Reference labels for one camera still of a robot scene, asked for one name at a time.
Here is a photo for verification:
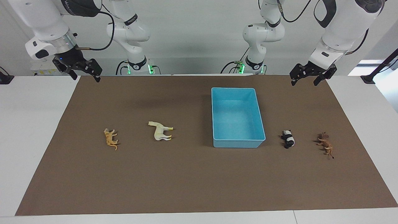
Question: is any light blue storage box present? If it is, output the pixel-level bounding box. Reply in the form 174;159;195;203
211;87;266;148

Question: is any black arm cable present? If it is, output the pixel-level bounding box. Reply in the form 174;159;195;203
275;0;313;23
75;3;116;52

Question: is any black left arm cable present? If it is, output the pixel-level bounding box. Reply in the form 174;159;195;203
275;0;313;23

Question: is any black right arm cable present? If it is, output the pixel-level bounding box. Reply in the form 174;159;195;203
75;3;116;52

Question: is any black slanted stand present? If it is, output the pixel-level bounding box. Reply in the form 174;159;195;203
361;48;398;84

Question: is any brown lion toy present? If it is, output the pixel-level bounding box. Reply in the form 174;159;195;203
316;132;335;160

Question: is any brown table mat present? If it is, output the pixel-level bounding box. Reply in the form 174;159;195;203
15;75;398;216

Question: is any white box device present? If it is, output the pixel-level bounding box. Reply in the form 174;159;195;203
30;60;59;76

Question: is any orange tiger toy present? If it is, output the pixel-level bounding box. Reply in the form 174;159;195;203
104;128;119;151

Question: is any black base cable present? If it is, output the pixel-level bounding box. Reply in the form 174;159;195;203
220;47;250;74
115;60;128;75

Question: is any black table clamp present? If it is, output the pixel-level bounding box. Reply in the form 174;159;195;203
0;67;15;85

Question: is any cream white horse toy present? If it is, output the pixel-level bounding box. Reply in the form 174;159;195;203
148;121;174;142

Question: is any black white panda toy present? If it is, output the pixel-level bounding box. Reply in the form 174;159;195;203
281;130;295;149

